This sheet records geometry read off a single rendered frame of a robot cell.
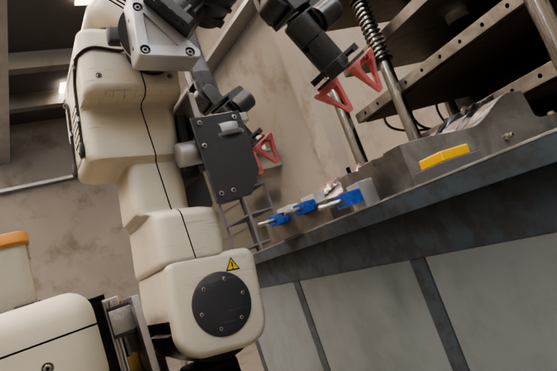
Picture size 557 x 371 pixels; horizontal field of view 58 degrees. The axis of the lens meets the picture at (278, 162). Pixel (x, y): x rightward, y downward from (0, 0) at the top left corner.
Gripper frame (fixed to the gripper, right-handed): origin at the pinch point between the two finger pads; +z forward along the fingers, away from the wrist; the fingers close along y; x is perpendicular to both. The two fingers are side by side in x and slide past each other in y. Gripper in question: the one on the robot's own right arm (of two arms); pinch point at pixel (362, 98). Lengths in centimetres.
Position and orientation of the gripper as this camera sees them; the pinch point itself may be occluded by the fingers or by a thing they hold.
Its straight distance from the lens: 99.3
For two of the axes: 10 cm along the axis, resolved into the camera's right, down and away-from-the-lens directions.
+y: -4.4, 3.1, 8.4
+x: -5.9, 6.0, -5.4
